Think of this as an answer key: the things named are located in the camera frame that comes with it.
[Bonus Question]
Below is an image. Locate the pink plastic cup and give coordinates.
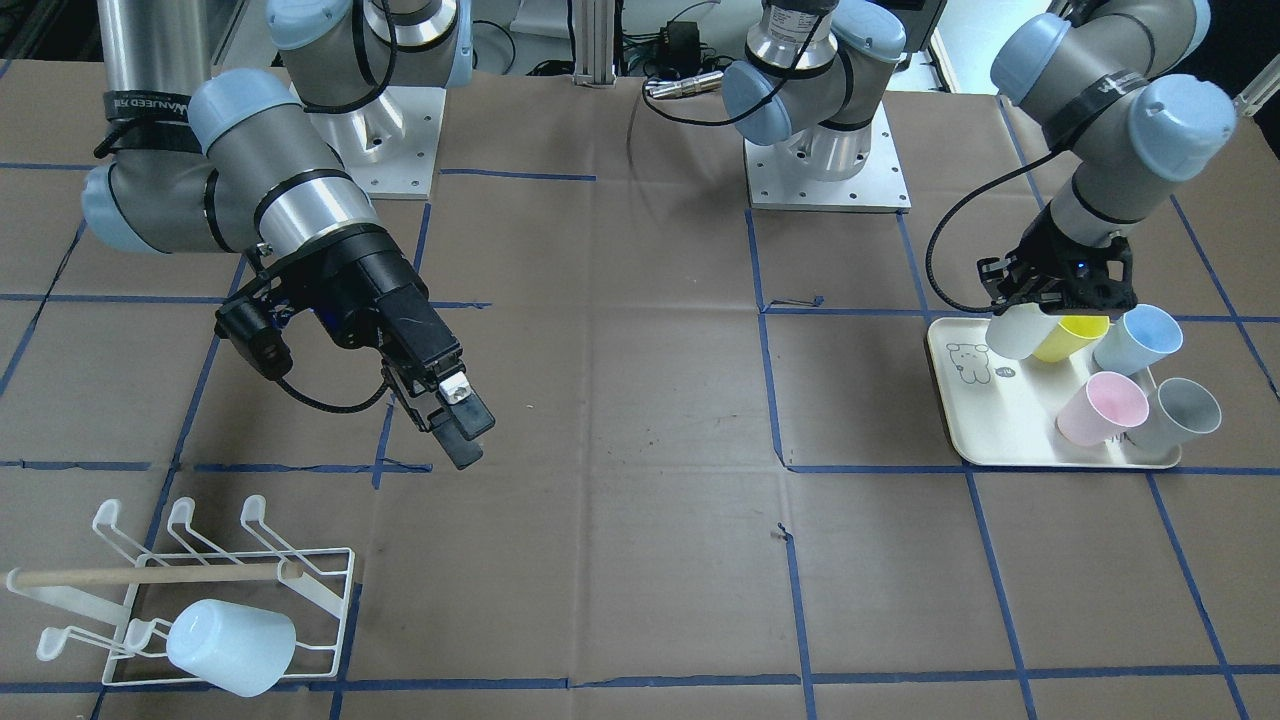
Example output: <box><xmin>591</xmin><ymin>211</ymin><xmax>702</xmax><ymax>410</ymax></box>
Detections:
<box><xmin>1055</xmin><ymin>372</ymin><xmax>1149</xmax><ymax>447</ymax></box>

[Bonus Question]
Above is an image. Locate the white wire cup rack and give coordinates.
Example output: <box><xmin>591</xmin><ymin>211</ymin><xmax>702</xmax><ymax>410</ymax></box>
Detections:
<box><xmin>5</xmin><ymin>495</ymin><xmax>356</xmax><ymax>689</ymax></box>

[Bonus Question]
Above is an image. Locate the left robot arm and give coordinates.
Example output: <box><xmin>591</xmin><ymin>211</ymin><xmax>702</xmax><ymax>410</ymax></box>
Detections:
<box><xmin>721</xmin><ymin>1</ymin><xmax>1236</xmax><ymax>315</ymax></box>

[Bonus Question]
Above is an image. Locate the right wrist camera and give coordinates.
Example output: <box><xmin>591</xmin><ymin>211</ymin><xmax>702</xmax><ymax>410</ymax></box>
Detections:
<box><xmin>215</xmin><ymin>297</ymin><xmax>293</xmax><ymax>382</ymax></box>

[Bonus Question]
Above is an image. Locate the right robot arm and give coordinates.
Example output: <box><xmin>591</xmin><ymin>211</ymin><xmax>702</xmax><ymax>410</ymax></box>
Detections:
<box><xmin>82</xmin><ymin>1</ymin><xmax>495</xmax><ymax>469</ymax></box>

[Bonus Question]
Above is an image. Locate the light blue plastic cup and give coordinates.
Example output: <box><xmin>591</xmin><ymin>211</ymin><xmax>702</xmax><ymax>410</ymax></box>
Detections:
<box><xmin>166</xmin><ymin>600</ymin><xmax>296</xmax><ymax>698</ymax></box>

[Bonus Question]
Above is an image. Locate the pale green plastic cup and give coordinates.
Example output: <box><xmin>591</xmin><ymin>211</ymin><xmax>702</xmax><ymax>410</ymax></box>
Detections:
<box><xmin>986</xmin><ymin>304</ymin><xmax>1060</xmax><ymax>360</ymax></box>

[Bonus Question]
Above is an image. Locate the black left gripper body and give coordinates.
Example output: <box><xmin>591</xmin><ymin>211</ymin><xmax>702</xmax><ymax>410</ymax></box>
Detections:
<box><xmin>978</xmin><ymin>208</ymin><xmax>1138</xmax><ymax>313</ymax></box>

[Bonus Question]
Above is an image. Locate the aluminium frame post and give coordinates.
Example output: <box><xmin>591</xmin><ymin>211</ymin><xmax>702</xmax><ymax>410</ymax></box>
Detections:
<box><xmin>567</xmin><ymin>0</ymin><xmax>620</xmax><ymax>88</ymax></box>

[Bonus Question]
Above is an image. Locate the cream serving tray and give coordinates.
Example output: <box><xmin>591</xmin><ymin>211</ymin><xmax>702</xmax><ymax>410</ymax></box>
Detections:
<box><xmin>925</xmin><ymin>316</ymin><xmax>1181</xmax><ymax>470</ymax></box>

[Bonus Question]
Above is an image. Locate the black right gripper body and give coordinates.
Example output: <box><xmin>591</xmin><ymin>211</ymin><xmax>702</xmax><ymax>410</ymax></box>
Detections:
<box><xmin>255</xmin><ymin>225</ymin><xmax>465</xmax><ymax>389</ymax></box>

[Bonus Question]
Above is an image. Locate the grey plastic cup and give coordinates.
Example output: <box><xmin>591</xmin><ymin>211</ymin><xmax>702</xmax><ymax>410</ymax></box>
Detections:
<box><xmin>1126</xmin><ymin>377</ymin><xmax>1222</xmax><ymax>454</ymax></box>

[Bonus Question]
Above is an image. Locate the yellow plastic cup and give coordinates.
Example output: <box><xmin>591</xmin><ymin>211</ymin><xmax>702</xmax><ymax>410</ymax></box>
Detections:
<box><xmin>1032</xmin><ymin>315</ymin><xmax>1111</xmax><ymax>363</ymax></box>

